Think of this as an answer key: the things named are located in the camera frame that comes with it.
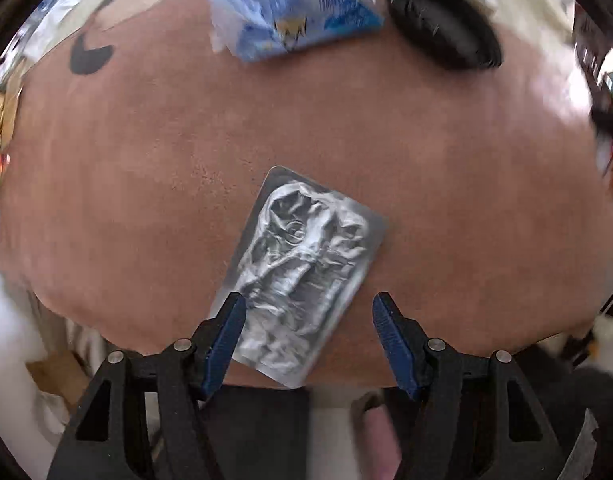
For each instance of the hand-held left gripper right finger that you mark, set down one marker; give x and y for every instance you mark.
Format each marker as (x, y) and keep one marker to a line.
(394, 347)

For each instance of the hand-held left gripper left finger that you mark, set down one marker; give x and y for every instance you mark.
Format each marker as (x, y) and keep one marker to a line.
(225, 347)

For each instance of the silver foil blister pack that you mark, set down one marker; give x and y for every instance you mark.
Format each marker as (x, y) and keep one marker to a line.
(306, 260)

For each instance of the pink cat print tablecloth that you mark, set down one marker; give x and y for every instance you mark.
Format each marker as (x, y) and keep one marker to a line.
(136, 185)

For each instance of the black oval lid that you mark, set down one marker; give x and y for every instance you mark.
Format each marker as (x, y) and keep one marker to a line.
(444, 25)

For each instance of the blue plastic packet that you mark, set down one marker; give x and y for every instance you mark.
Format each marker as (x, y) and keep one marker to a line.
(286, 10)

